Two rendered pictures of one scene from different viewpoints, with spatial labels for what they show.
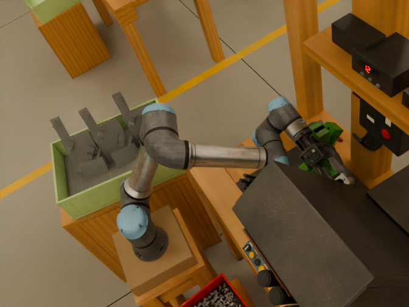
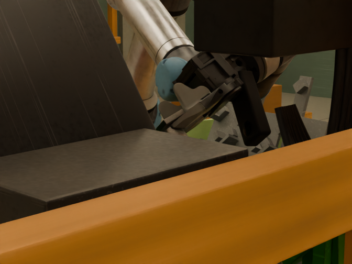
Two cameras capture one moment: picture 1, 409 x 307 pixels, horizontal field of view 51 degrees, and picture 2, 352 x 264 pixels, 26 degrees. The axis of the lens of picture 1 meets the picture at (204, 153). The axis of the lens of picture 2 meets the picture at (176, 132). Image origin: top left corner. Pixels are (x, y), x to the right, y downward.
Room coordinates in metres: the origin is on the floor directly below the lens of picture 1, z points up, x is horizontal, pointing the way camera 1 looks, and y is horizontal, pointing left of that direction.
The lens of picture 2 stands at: (0.05, -1.24, 1.44)
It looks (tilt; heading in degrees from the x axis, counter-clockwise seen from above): 12 degrees down; 53
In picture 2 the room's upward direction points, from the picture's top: straight up
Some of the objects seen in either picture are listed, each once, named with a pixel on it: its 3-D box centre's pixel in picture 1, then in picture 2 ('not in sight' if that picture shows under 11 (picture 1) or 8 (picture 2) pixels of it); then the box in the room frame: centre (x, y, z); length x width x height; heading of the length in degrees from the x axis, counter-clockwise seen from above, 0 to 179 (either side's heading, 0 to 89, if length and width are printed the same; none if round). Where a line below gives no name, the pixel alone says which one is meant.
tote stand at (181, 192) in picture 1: (142, 199); not in sight; (1.59, 0.46, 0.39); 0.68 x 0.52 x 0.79; 90
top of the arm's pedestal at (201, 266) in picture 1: (159, 254); not in sight; (0.95, 0.36, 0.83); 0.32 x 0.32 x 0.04; 6
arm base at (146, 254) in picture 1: (146, 239); not in sight; (0.95, 0.36, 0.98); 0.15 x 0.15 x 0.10
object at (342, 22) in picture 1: (357, 38); not in sight; (0.90, -0.54, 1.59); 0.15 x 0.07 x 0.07; 9
